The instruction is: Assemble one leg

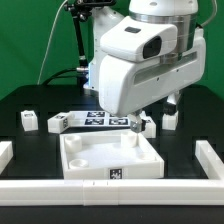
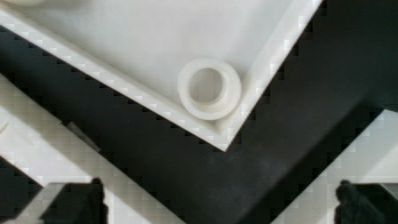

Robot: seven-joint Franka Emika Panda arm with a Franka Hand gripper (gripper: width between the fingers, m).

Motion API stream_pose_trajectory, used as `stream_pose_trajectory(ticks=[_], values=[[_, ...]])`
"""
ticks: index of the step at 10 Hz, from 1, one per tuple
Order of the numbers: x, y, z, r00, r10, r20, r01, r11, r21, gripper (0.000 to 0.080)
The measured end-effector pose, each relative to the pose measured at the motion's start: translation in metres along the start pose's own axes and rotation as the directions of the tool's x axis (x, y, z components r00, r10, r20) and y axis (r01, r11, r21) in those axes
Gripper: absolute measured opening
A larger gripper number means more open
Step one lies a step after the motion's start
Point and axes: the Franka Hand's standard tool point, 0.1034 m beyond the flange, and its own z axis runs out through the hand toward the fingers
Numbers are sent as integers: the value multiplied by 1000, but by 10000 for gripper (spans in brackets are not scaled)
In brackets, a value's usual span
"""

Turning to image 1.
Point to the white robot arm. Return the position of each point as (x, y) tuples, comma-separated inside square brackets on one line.
[(181, 13)]

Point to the white obstacle wall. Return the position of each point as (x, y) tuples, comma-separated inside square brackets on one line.
[(6, 154), (210, 162), (111, 192)]

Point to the white obstacle front wall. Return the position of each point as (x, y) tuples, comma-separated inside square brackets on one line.
[(111, 192)]

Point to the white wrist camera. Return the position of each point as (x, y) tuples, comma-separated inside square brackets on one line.
[(137, 41)]

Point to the white obstacle left wall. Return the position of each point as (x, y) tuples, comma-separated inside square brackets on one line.
[(6, 154)]

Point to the white square table top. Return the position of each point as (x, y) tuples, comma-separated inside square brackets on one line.
[(103, 155)]

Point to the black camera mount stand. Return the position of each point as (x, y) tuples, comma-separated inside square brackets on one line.
[(80, 11)]

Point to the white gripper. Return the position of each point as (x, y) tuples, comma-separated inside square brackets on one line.
[(125, 87)]

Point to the white obstacle right wall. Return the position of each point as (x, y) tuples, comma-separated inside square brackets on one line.
[(210, 162)]

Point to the white fiducial marker sheet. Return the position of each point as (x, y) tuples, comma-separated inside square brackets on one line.
[(97, 119)]

